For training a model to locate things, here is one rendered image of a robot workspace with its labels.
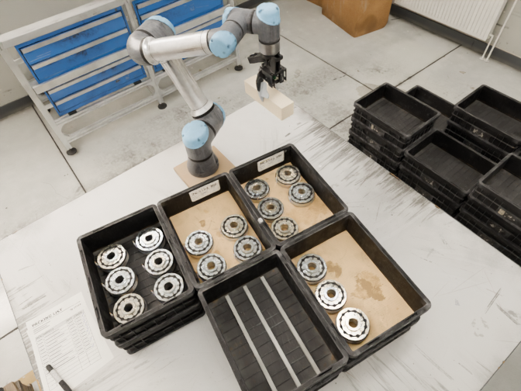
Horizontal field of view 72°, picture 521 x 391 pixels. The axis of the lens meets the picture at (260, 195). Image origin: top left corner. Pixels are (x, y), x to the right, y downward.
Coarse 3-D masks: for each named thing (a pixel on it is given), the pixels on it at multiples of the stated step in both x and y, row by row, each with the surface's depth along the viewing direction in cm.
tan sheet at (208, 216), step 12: (228, 192) 148; (204, 204) 145; (216, 204) 145; (228, 204) 145; (180, 216) 142; (192, 216) 142; (204, 216) 142; (216, 216) 141; (180, 228) 139; (192, 228) 139; (204, 228) 138; (216, 228) 138; (252, 228) 137; (216, 240) 135; (228, 240) 134; (216, 252) 132; (228, 252) 131; (192, 264) 130; (228, 264) 129
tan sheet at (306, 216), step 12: (276, 168) 154; (264, 180) 151; (300, 180) 150; (276, 192) 147; (288, 204) 143; (312, 204) 142; (324, 204) 142; (288, 216) 139; (300, 216) 139; (312, 216) 139; (324, 216) 138; (300, 228) 136
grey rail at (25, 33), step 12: (96, 0) 239; (108, 0) 238; (120, 0) 240; (132, 0) 244; (72, 12) 230; (84, 12) 231; (96, 12) 235; (36, 24) 224; (48, 24) 223; (60, 24) 226; (0, 36) 217; (12, 36) 216; (24, 36) 218; (36, 36) 222; (0, 48) 215
